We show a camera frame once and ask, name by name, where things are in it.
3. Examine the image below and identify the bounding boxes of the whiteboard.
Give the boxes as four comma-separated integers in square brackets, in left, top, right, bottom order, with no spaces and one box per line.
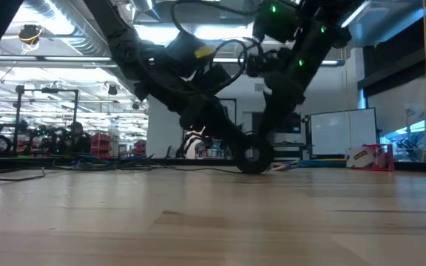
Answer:
[310,107,379,157]

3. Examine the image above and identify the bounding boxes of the red tape dispenser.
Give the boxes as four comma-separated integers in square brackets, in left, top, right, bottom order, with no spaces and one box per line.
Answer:
[360,143,396,172]

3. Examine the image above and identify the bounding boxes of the long ceiling light bar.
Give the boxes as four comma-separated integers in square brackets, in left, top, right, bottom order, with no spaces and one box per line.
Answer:
[0,54,347,68]

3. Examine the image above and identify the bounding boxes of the bundle of coloured tubes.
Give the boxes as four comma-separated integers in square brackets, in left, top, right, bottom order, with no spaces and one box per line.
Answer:
[279,157,347,166]

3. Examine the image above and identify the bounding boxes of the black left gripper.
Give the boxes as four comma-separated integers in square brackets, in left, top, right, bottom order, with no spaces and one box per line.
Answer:
[133,31,253,151]

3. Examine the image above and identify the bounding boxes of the yellow hanging cable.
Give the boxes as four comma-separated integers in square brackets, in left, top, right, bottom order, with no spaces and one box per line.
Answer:
[421,0,426,163]

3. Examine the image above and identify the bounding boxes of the person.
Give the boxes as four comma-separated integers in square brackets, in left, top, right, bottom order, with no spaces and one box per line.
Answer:
[67,120,92,154]

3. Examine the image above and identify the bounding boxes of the black round cord spool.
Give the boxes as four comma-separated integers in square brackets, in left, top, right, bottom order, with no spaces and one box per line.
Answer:
[231,132,275,175]

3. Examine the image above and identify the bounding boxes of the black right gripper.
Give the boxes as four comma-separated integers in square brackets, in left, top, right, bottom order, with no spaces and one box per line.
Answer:
[246,0,342,138]

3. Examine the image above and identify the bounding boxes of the black robot station frame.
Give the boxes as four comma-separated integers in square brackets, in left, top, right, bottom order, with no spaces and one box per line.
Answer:
[13,84,81,158]
[218,96,238,126]

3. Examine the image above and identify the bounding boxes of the black ceiling cord reel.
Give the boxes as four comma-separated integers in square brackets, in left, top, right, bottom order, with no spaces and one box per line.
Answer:
[17,24,44,52]

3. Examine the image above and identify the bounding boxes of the long thin black cord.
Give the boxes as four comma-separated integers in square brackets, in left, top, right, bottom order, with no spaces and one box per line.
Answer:
[0,153,247,182]

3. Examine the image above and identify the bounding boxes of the black monitor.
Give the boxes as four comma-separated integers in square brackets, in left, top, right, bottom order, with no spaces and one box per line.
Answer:
[279,110,302,134]

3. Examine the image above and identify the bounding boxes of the red tool cabinet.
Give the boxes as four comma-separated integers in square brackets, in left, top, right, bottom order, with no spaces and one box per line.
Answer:
[133,139,148,155]
[88,132,115,160]

